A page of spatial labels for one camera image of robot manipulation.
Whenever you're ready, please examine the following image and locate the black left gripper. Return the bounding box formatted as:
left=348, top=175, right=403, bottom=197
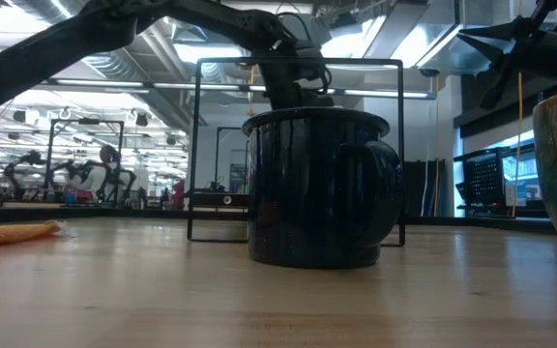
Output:
left=258, top=39, right=336, bottom=111

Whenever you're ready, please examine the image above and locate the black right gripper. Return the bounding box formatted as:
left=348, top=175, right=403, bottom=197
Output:
left=456, top=0, right=557, bottom=110

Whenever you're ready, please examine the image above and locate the dark blue speckled enamel mug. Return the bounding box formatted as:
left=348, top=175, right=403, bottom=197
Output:
left=242, top=106, right=405, bottom=270

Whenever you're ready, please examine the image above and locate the long ceiling light tube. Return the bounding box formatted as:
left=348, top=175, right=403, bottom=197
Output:
left=55, top=78, right=430, bottom=100

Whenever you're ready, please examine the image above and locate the black perforated equipment cart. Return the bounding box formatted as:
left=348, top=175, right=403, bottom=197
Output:
left=454, top=144, right=550, bottom=218

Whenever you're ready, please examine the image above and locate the black standing panel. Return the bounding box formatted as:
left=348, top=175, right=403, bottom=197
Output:
left=403, top=159, right=447, bottom=218

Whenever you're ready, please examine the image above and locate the person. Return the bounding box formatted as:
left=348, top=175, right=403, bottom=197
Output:
left=97, top=143, right=123, bottom=169

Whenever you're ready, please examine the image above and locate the background robot workstation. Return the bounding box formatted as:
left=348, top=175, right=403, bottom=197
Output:
left=2, top=118, right=139, bottom=207

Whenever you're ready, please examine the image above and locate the orange cloth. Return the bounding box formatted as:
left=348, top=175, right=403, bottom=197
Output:
left=0, top=219, right=65, bottom=250

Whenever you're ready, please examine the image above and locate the black wire frame rack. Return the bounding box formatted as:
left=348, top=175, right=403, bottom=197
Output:
left=187, top=57, right=406, bottom=247

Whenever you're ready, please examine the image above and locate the thin hanging yellow cable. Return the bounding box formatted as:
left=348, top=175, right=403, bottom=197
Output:
left=431, top=76, right=441, bottom=218

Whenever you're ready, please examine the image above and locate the black metal table frame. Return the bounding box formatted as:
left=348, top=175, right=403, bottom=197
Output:
left=0, top=203, right=557, bottom=236

